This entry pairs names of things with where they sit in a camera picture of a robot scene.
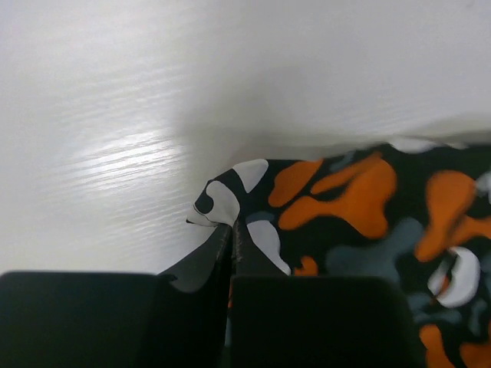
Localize camouflage orange black shorts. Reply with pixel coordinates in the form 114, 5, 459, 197
187, 139, 490, 367

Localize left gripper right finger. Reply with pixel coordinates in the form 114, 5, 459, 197
230, 218, 425, 367

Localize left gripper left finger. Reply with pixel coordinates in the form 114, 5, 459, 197
1, 225, 232, 367

